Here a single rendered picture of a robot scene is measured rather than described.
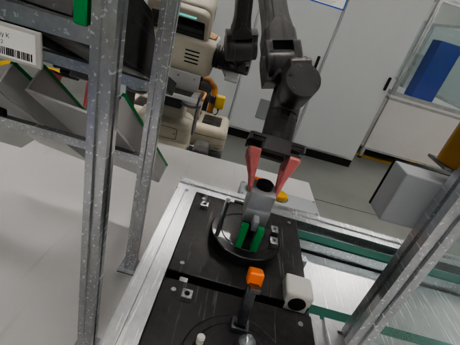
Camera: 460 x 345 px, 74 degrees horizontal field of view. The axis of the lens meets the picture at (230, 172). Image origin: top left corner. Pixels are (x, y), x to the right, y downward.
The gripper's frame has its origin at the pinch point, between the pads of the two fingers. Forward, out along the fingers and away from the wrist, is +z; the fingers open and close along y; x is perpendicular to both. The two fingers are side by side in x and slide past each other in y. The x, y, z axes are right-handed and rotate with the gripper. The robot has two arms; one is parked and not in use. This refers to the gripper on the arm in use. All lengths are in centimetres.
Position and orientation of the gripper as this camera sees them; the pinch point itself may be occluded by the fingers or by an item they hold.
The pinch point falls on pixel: (263, 190)
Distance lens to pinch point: 54.7
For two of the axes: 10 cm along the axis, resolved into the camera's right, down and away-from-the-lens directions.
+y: 9.6, 2.8, 0.4
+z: -2.7, 9.5, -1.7
